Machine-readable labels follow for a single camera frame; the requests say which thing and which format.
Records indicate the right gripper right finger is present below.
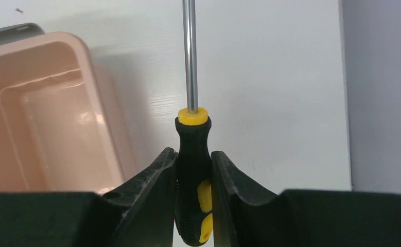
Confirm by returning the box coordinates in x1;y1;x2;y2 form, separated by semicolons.
211;151;401;246

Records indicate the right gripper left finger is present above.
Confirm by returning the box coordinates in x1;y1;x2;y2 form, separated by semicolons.
0;148;177;246

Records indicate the black yellow screwdriver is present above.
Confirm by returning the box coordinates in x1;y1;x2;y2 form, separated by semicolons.
175;1;213;246

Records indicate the pink plastic bin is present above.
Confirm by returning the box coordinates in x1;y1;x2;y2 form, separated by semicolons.
0;23;139;193

